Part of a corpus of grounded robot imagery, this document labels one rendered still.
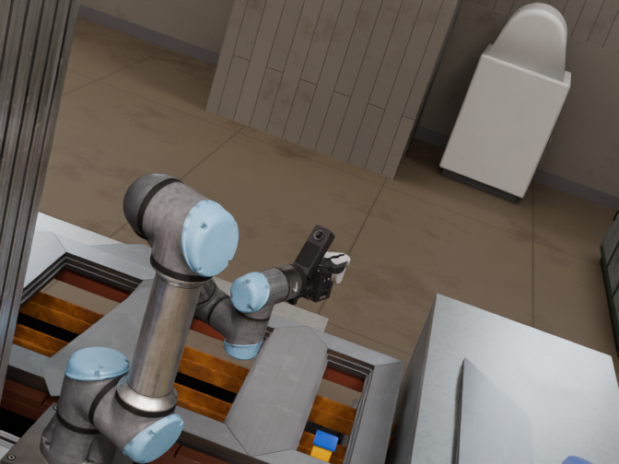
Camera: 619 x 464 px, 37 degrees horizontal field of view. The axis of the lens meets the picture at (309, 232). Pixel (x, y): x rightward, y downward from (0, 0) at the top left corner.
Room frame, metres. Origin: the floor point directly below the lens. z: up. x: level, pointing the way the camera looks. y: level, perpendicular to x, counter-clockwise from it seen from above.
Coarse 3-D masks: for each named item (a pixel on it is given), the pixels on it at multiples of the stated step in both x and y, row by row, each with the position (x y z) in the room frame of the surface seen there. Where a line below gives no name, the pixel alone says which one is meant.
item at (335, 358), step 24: (72, 264) 2.62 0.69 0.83; (96, 264) 2.62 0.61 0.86; (24, 288) 2.34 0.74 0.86; (120, 288) 2.60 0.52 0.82; (264, 336) 2.57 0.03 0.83; (336, 360) 2.55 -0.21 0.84; (24, 384) 1.96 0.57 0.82; (360, 408) 2.32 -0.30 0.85; (216, 456) 1.93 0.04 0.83; (240, 456) 1.92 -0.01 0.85
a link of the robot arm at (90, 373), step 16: (80, 352) 1.54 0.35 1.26; (96, 352) 1.55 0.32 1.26; (112, 352) 1.57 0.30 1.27; (80, 368) 1.48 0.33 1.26; (96, 368) 1.49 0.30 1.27; (112, 368) 1.50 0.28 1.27; (128, 368) 1.53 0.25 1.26; (64, 384) 1.50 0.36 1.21; (80, 384) 1.48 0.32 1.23; (96, 384) 1.48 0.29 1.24; (112, 384) 1.48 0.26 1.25; (64, 400) 1.49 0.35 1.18; (80, 400) 1.47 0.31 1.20; (96, 400) 1.45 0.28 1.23; (64, 416) 1.48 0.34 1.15; (80, 416) 1.47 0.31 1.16
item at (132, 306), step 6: (126, 300) 2.45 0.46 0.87; (132, 300) 2.46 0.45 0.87; (120, 306) 2.41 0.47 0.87; (126, 306) 2.42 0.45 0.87; (132, 306) 2.43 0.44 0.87; (138, 306) 2.44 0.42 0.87; (144, 306) 2.45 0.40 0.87; (132, 312) 2.40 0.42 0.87; (138, 312) 2.41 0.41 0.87; (144, 312) 2.42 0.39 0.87
